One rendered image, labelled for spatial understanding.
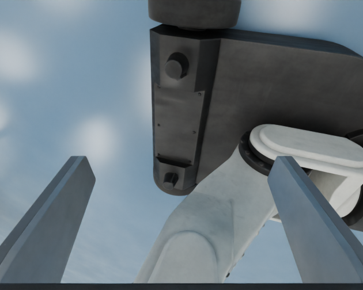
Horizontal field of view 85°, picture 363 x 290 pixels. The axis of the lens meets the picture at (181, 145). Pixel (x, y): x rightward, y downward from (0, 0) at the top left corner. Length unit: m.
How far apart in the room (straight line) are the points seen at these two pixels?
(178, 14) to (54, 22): 0.51
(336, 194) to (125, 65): 0.66
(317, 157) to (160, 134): 0.37
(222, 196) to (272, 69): 0.28
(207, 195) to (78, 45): 0.67
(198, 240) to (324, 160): 0.27
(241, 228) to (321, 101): 0.34
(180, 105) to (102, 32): 0.37
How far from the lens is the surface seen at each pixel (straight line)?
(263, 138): 0.40
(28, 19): 0.93
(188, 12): 0.43
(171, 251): 0.23
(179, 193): 0.72
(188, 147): 0.57
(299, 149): 0.40
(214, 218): 0.27
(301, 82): 0.50
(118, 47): 0.74
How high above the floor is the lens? 0.62
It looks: 49 degrees down
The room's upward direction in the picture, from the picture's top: 158 degrees counter-clockwise
